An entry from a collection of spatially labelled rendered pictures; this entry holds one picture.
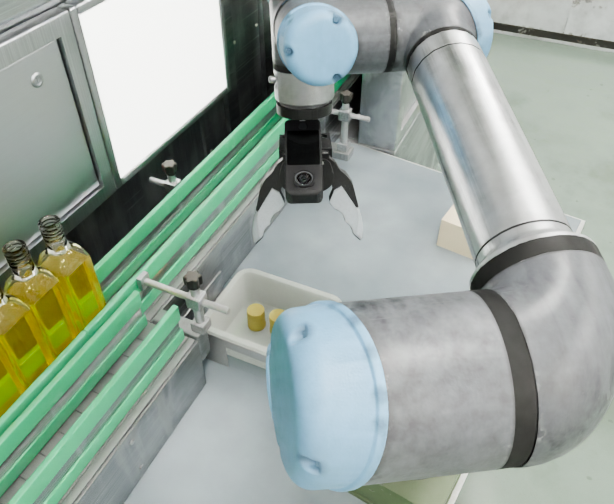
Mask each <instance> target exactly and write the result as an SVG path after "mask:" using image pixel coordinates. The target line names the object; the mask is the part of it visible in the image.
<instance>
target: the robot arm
mask: <svg viewBox="0 0 614 504"><path fill-rule="evenodd" d="M268 3H269V5H270V23H271V41H272V61H273V72H274V75H270V76H269V83H275V86H274V92H275V99H276V100H277V101H276V108H277V114H278V115H279V116H281V117H283V118H287V119H291V120H287V121H286V122H285V131H284V133H285V134H284V135H279V160H278V161H277V163H276V164H275V166H274V168H273V170H272V171H270V172H268V173H267V174H266V175H265V177H264V179H263V180H262V183H261V186H260V190H259V195H258V201H257V206H256V210H255V215H254V221H253V228H252V235H253V242H254V243H258V242H259V241H260V240H261V239H262V238H263V235H264V231H265V229H266V228H267V227H268V226H269V225H270V224H271V219H272V217H273V215H274V214H275V213H277V212H279V211H280V210H281V209H282V208H283V206H284V204H285V197H284V195H283V193H282V191H281V188H282V187H283V188H284V189H285V194H286V200H287V202H288V203H290V204H304V203H320V202H321V201H322V199H323V191H325V190H327V189H328V188H329V187H330V186H331V185H332V190H331V192H330V195H329V201H330V204H331V205H332V206H333V208H334V209H336V210H338V211H340V212H341V213H342V214H343V216H344V220H345V222H346V223H347V224H349V225H350V227H351V229H352V233H353V235H354V236H356V237H357V238H358V239H359V240H361V239H362V238H363V223H362V218H361V214H360V210H359V206H358V202H357V198H356V194H355V190H354V186H353V183H352V180H351V178H350V176H349V175H348V174H347V172H346V171H345V170H343V169H341V168H340V167H339V166H338V164H337V162H336V161H335V159H333V158H332V145H331V139H330V133H321V124H320V121H319V120H318V119H319V118H323V117H326V116H328V115H329V114H331V112H332V99H333V98H334V83H335V82H337V81H339V80H340V79H342V78H343V77H345V76H346V75H347V74H364V73H385V72H403V71H406V73H407V75H408V78H409V80H410V82H411V85H412V88H413V91H414V94H415V96H416V99H417V102H418V105H419V108H420V111H421V113H422V116H423V119H424V122H425V125H426V128H427V130H428V133H429V136H430V139H431V142H432V145H433V147H434V150H435V153H436V156H437V159H438V162H439V164H440V167H441V170H442V173H443V176H444V179H445V181H446V184H447V187H448V190H449V193H450V196H451V198H452V201H453V204H454V207H455V210H456V213H457V215H458V218H459V221H460V224H461V227H462V230H463V232H464V235H465V238H466V241H467V244H468V247H469V249H470V252H471V255H472V258H473V261H474V264H475V266H476V269H475V271H474V273H473V274H472V276H471V279H470V282H469V289H470V290H468V291H458V292H447V293H436V294H425V295H414V296H403V297H392V298H381V299H370V300H359V301H348V302H335V301H330V300H322V301H315V302H312V303H310V304H308V305H306V306H300V307H293V308H290V309H287V310H285V311H284V312H282V313H281V314H280V315H279V316H278V318H277V319H276V321H275V323H274V325H273V328H272V333H271V339H270V341H271V342H270V344H269V345H268V347H267V352H266V356H267V357H266V381H267V392H268V400H269V407H270V411H271V415H272V419H273V421H274V427H275V433H276V439H277V443H278V445H279V446H280V456H281V459H282V462H283V465H284V468H285V470H286V472H287V474H288V476H289V477H290V479H291V480H292V481H293V482H294V483H295V484H296V485H297V486H299V487H301V488H303V489H306V490H324V489H329V490H332V491H336V492H347V491H352V490H355V489H358V488H360V487H361V486H366V485H374V484H383V483H391V482H399V481H407V480H422V479H427V478H432V477H441V476H449V475H457V474H466V473H474V472H482V471H491V470H498V469H505V468H524V467H530V466H536V465H541V464H544V463H547V462H549V461H552V460H554V459H556V458H559V457H561V456H563V455H565V454H567V453H568V452H570V451H571V450H573V449H574V448H576V447H577V446H578V445H580V444H581V443H582V442H583V441H584V440H585V439H586V438H587V437H588V436H589V435H590V434H591V433H592V432H593V431H594V430H595V429H596V427H597V426H598V424H599V423H600V421H601V420H602V418H603V417H604V415H605V413H606V412H607V410H608V408H609V406H610V404H611V402H612V400H613V398H614V279H613V277H612V275H611V273H610V271H609V269H608V266H607V264H606V262H605V260H604V258H603V257H602V255H601V253H600V251H599V249H598V247H597V245H596V244H595V242H594V241H593V240H592V239H591V238H589V237H587V236H586V235H583V234H580V233H575V232H573V231H572V229H571V227H570V225H569V223H568V221H567V219H566V217H565V215H564V213H563V211H562V209H561V207H560V205H559V203H558V201H557V199H556V197H555V195H554V193H553V191H552V189H551V187H550V185H549V183H548V181H547V179H546V177H545V175H544V173H543V171H542V169H541V167H540V165H539V163H538V161H537V159H536V157H535V155H534V153H533V151H532V149H531V147H530V145H529V143H528V141H527V139H526V137H525V135H524V133H523V131H522V129H521V127H520V125H519V123H518V121H517V119H516V117H515V115H514V113H513V111H512V109H511V107H510V105H509V103H508V101H507V99H506V97H505V95H504V93H503V91H502V89H501V87H500V85H499V83H498V81H497V79H496V77H495V75H494V73H493V71H492V69H491V67H490V65H489V63H488V61H487V59H486V58H487V56H488V54H489V51H490V48H491V45H492V39H493V20H492V19H491V8H490V6H489V4H488V2H487V1H486V0H268ZM322 137H325V138H322Z"/></svg>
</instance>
